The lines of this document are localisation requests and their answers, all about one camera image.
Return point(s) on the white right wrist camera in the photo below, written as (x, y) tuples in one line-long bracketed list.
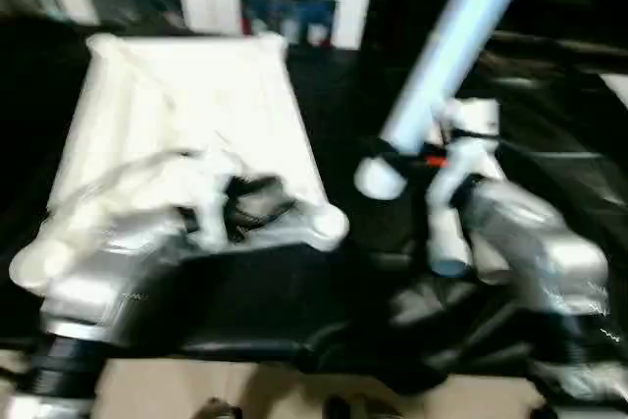
[(473, 120)]

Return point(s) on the white plastic table leg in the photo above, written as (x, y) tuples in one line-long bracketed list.
[(446, 242), (441, 56), (490, 262)]

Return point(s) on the white plastic table top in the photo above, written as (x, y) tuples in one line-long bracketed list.
[(186, 105)]

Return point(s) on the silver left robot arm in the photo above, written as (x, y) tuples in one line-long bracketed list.
[(98, 281)]

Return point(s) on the black mat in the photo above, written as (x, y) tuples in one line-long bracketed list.
[(294, 301)]

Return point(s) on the white flat board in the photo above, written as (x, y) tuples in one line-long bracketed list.
[(615, 90)]

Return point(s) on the black left robot foot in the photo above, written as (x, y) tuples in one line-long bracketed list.
[(221, 409)]

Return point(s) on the black rail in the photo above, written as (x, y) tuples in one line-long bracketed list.
[(564, 42)]

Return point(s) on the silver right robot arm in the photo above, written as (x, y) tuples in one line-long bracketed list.
[(539, 242)]

